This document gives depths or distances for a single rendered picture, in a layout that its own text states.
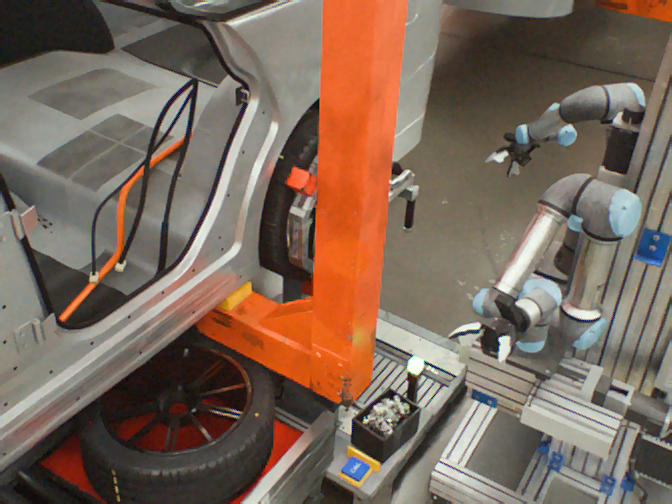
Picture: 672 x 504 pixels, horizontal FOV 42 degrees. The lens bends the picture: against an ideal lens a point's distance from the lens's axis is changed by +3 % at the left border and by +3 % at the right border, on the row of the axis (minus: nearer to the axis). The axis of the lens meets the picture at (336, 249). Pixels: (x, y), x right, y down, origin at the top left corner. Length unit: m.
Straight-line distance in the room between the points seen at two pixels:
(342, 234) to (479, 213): 2.49
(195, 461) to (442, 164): 3.04
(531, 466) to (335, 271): 1.13
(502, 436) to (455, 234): 1.64
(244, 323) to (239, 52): 0.94
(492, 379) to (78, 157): 1.69
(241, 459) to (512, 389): 0.91
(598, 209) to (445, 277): 2.08
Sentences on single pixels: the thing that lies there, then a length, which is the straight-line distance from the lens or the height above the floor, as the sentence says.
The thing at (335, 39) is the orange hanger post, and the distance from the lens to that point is 2.25.
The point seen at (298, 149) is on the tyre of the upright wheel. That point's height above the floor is 1.14.
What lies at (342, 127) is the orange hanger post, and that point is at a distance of 2.33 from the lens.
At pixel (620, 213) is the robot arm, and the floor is 1.43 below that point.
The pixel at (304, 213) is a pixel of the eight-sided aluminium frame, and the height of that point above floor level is 0.97.
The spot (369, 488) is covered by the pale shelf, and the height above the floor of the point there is 0.45.
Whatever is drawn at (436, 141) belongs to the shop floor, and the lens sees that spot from 5.60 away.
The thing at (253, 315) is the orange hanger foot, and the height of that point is 0.68.
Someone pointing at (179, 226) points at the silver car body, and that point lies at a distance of 2.93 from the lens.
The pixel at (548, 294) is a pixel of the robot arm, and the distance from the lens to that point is 2.34.
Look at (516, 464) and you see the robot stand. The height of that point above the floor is 0.21.
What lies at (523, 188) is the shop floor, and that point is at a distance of 5.22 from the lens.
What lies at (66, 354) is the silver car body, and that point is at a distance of 2.55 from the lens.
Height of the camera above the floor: 2.66
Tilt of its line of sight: 36 degrees down
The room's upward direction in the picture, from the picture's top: 3 degrees clockwise
